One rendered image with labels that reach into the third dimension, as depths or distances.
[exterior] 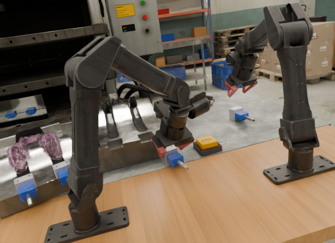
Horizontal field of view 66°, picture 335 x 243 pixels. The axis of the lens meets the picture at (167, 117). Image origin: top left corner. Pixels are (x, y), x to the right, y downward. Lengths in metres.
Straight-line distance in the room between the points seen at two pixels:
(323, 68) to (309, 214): 4.30
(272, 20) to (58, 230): 0.76
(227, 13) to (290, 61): 7.31
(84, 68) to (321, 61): 4.51
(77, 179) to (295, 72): 0.60
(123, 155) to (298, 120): 0.55
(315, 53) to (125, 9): 3.59
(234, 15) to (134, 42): 6.55
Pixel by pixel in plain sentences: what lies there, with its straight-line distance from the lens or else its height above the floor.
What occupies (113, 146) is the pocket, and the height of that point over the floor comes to 0.87.
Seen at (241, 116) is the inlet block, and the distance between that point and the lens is 1.15.
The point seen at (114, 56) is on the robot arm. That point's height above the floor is 1.20.
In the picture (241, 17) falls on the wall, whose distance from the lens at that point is 8.19.
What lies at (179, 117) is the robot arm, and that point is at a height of 1.00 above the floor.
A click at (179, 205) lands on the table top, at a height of 0.80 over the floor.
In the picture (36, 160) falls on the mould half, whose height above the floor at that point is 0.87.
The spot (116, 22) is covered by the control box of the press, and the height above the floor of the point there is 1.29.
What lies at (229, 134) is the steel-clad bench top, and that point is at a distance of 1.07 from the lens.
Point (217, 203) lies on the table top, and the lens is 0.71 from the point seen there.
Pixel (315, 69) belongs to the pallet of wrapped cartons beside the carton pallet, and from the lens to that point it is 4.83.
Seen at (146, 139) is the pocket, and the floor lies 0.87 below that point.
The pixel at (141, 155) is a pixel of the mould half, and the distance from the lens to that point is 0.92.
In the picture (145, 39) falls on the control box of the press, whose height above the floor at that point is 1.17.
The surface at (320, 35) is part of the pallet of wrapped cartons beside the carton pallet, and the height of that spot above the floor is 0.76.
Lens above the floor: 1.25
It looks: 20 degrees down
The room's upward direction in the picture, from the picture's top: 8 degrees counter-clockwise
